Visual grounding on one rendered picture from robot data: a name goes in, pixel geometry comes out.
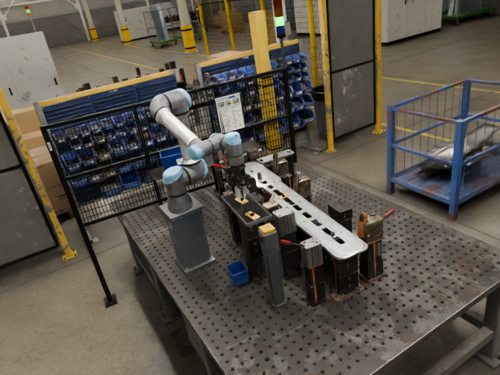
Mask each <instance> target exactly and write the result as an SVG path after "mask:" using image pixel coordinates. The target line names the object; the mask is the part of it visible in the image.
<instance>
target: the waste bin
mask: <svg viewBox="0 0 500 375"><path fill-rule="evenodd" d="M311 96H312V99H313V101H314V110H315V121H316V126H317V133H318V137H319V138H320V139H321V140H326V141H327V122H326V110H325V98H324V84H323V85H320V86H315V87H313V88H312V92H311Z"/></svg>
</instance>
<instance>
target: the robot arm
mask: <svg viewBox="0 0 500 375"><path fill-rule="evenodd" d="M191 104H192V102H191V99H190V96H189V94H188V93H187V92H186V91H185V90H184V89H174V90H172V91H170V92H165V93H163V94H158V95H156V96H155V97H154V98H153V99H152V101H151V103H150V113H151V115H152V117H153V119H154V120H155V121H156V122H157V123H159V124H162V125H163V126H165V127H166V128H167V129H168V130H169V131H170V132H171V133H172V134H173V135H174V136H175V137H176V138H177V139H178V141H179V146H180V150H181V153H182V158H183V159H182V167H180V166H174V167H170V168H168V169H166V170H165V171H164V173H163V182H164V185H165V188H166V191H167V196H168V199H167V208H168V210H169V211H170V212H174V213H178V212H183V211H186V210H188V209H189V208H191V207H192V206H193V199H192V198H191V196H190V194H189V193H188V190H187V186H188V185H192V184H193V183H195V182H198V181H200V180H202V179H203V178H205V177H206V176H207V173H208V168H207V164H206V163H205V161H204V160H203V159H202V158H204V157H206V156H209V155H210V154H213V153H215V152H217V151H219V150H225V151H227V154H228V161H229V164H230V168H228V169H227V170H226V173H227V175H229V174H230V175H231V174H232V175H231V181H230V186H231V189H232V191H233V193H234V195H235V196H236V197H237V198H238V199H239V200H240V201H241V197H243V199H245V197H246V194H249V190H248V189H247V187H246V186H248V185H250V184H251V176H250V174H248V173H246V172H245V168H246V166H245V165H244V158H243V149H242V144H241V139H240V134H239V133H238V132H228V133H226V134H225V135H223V134H221V133H214V134H212V135H211V136H210V138H209V139H206V140H204V141H201V140H200V139H199V138H198V137H197V136H196V135H195V134H194V133H193V132H191V128H190V123H189V120H188V115H189V113H190V111H189V108H190V107H191ZM249 177H250V181H249ZM249 183H250V184H249ZM240 188H241V192H242V194H241V193H240V191H239V189H240Z"/></svg>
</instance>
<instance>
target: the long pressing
mask: <svg viewBox="0 0 500 375"><path fill-rule="evenodd" d="M244 165H245V166H246V168H245V172H246V173H248V174H250V176H251V177H254V178H255V179H256V182H257V188H258V189H264V190H265V191H266V192H267V193H269V194H270V195H271V196H272V197H271V198H270V200H269V201H272V200H275V201H277V202H278V203H280V204H281V205H282V206H283V208H284V207H286V206H289V207H290V208H291V209H292V210H293V211H294V212H295V221H296V226H298V227H299V228H300V229H301V230H302V231H303V232H304V233H305V234H306V235H308V236H309V237H310V238H312V237H316V238H317V239H318V240H319V241H321V245H322V248H323V249H324V250H325V251H326V252H327V253H329V254H330V255H331V256H332V257H334V258H335V259H337V260H345V259H347V258H349V257H352V256H354V255H356V254H359V253H361V252H363V251H366V250H367V249H368V244H367V243H365V242H364V241H363V240H361V239H359V238H358V237H357V236H356V235H355V234H353V233H351V232H350V231H348V230H347V229H346V228H345V227H343V226H342V225H340V224H339V223H337V222H336V221H335V220H334V219H332V218H331V217H329V216H328V215H326V214H325V213H324V212H323V211H321V210H319V209H318V208H317V207H316V206H314V205H313V204H311V203H310V202H308V201H307V200H306V199H305V198H303V197H302V196H300V195H299V194H297V193H296V192H295V191H294V190H292V189H291V188H289V187H288V186H286V185H285V184H284V183H283V182H282V181H281V178H280V177H279V176H277V175H276V174H275V173H273V172H272V171H271V170H269V169H268V168H266V167H264V166H263V165H262V164H261V163H259V162H258V161H250V162H248V163H245V164H244ZM250 170H253V173H252V172H250ZM258 172H261V174H262V179H257V173H258ZM268 178H269V179H268ZM264 181H266V182H268V183H267V184H264V183H262V182H264ZM270 185H271V186H272V187H274V188H272V189H270V188H268V186H270ZM274 190H278V191H279V192H281V193H282V194H286V193H288V194H289V195H290V196H288V197H286V198H288V199H290V200H291V201H292V202H294V205H290V204H289V203H288V202H286V201H285V200H284V199H285V198H283V199H277V198H276V197H278V196H279V195H277V194H276V193H275V192H274ZM295 205H297V206H298V207H300V208H301V209H302V210H300V211H297V210H296V209H295V208H293V206H295ZM304 212H306V213H308V214H309V215H310V216H311V217H310V218H306V217H305V216H304V215H303V214H302V213H304ZM313 220H317V221H318V222H319V223H321V225H320V226H317V225H315V224H314V223H313V222H311V221H313ZM304 221H305V222H304ZM323 228H327V229H328V230H330V231H331V232H332V231H334V232H335V236H334V237H339V238H340V239H341V240H343V241H344V243H343V244H339V243H337V242H336V241H335V240H334V239H333V238H334V237H331V236H330V235H328V234H326V233H325V232H324V231H322V229H323ZM340 232H341V233H340ZM325 238H326V239H325Z"/></svg>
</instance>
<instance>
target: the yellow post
mask: <svg viewBox="0 0 500 375"><path fill-rule="evenodd" d="M249 22H250V28H251V37H252V44H253V49H254V59H255V65H256V70H257V74H259V73H263V72H266V71H271V70H272V68H271V63H270V59H269V49H268V38H267V31H266V20H265V13H264V11H263V10H258V11H254V12H249ZM270 75H271V79H272V74H270ZM270 75H268V80H269V79H270ZM259 78H260V83H258V86H259V92H260V90H261V93H260V101H262V100H264V95H265V100H264V101H263V105H262V102H261V107H263V108H262V113H263V111H264V113H265V112H267V117H266V113H265V114H264V115H263V119H264V116H265V121H266V120H267V118H269V114H270V118H269V119H272V116H273V117H274V116H276V117H277V110H276V104H275V98H273V99H274V104H275V111H273V110H274V105H272V108H271V106H270V105H271V104H273V99H271V103H270V100H268V101H267V97H268V99H270V98H272V93H273V97H275V92H274V86H273V80H269V85H268V80H267V75H266V76H265V79H264V76H263V77H262V78H261V77H258V78H257V81H258V82H259ZM262 79H263V83H262V82H261V81H262ZM264 80H266V84H265V81H264ZM271 81H272V86H270V85H271ZM266 86H269V87H266ZM260 87H261V88H263V87H266V88H263V89H260ZM263 90H264V94H263ZM266 91H267V93H268V94H267V96H266ZM272 91H273V92H272ZM269 92H271V93H270V96H269ZM261 94H263V95H262V99H261ZM265 101H266V105H265ZM268 102H269V107H268ZM264 106H266V107H264ZM271 110H272V111H273V112H271ZM268 111H270V112H268ZM274 118H275V117H274ZM276 122H277V123H275V121H274V126H273V122H271V124H270V123H269V128H268V125H267V124H266V126H264V129H265V131H267V130H269V131H267V132H265V135H266V133H267V138H268V142H269V143H268V142H267V138H266V143H267V144H266V145H267V148H268V144H269V149H267V150H268V156H269V153H271V154H272V152H274V148H275V152H276V151H278V152H279V147H280V152H281V145H279V146H277V149H276V147H275V146H276V145H278V142H279V144H281V140H278V139H280V134H277V130H278V133H279V128H278V121H276ZM276 124H277V129H275V131H274V130H273V129H274V128H276ZM271 125H272V130H270V129H271ZM272 134H273V141H272V136H270V139H269V137H268V136H269V135H272ZM274 134H277V135H275V136H274ZM275 139H276V140H277V141H276V143H275ZM270 140H271V141H272V142H271V144H270ZM273 142H274V147H273ZM271 145H272V149H271V148H270V147H271ZM271 154H270V155H271Z"/></svg>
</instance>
